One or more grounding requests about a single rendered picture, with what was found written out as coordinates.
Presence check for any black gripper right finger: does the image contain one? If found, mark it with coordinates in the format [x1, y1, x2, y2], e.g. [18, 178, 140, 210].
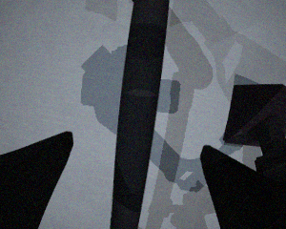
[200, 145, 286, 229]

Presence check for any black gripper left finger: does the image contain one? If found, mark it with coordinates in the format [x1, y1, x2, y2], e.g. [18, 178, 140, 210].
[0, 131, 73, 229]

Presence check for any black cylindrical rod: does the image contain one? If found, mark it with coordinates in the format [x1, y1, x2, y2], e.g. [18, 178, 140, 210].
[112, 0, 170, 229]

